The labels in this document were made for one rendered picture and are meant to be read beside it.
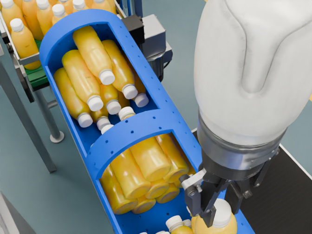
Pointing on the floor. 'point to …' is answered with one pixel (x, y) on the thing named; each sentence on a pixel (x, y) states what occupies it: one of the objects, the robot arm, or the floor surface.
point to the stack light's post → (137, 8)
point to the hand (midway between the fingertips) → (220, 204)
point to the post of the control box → (25, 118)
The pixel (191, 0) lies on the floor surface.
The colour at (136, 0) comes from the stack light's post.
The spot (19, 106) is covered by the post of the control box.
